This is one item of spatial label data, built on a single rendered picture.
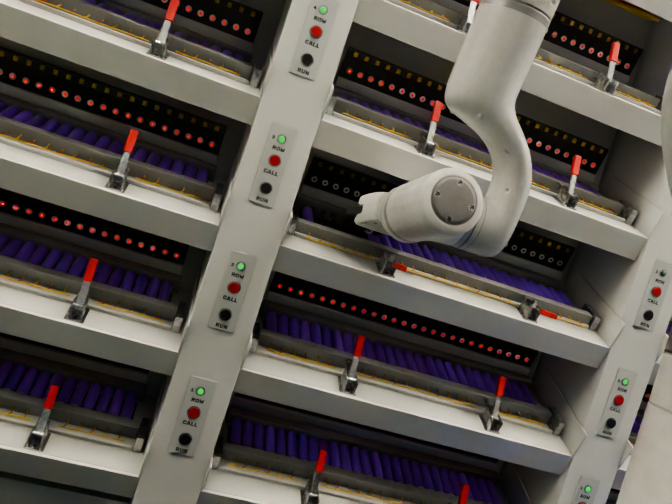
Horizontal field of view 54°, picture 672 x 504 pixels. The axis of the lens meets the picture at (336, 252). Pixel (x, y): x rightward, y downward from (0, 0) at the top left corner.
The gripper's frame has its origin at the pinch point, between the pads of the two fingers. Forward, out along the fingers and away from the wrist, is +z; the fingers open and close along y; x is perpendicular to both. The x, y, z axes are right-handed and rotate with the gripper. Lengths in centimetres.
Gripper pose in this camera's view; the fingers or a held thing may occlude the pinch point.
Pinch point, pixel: (372, 223)
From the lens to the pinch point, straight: 110.7
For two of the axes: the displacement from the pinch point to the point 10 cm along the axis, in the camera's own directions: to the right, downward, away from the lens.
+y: -9.3, -2.9, -2.4
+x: -2.7, 9.6, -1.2
